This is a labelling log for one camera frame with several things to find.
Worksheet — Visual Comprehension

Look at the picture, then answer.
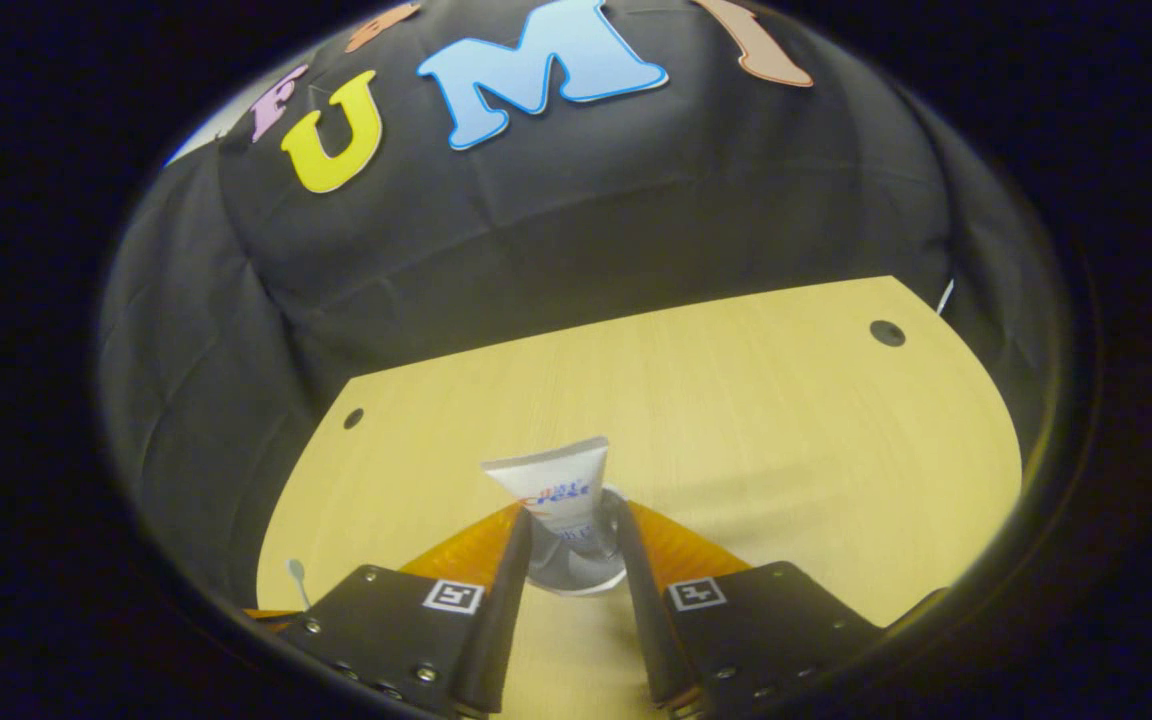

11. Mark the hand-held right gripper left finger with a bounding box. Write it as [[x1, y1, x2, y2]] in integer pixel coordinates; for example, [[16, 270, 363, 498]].
[[276, 505, 534, 717]]

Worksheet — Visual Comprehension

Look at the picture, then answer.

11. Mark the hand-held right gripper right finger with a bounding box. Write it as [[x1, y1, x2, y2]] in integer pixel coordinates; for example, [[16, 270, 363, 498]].
[[616, 500, 887, 717]]

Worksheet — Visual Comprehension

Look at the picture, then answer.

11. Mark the white cup with wooden handle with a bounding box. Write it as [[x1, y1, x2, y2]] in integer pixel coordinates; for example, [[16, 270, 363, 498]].
[[526, 488, 632, 598]]

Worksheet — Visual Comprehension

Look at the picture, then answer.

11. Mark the white toothpaste tube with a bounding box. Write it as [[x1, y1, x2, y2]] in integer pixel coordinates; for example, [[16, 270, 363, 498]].
[[481, 436, 627, 561]]

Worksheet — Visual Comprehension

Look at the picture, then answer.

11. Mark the wooden desktop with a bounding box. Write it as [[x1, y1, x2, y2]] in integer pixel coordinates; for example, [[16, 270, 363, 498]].
[[256, 276, 1023, 720]]

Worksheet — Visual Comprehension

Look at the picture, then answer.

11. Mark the black backdrop cloth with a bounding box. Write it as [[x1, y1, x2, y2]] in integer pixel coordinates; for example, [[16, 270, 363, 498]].
[[96, 0, 1067, 611]]

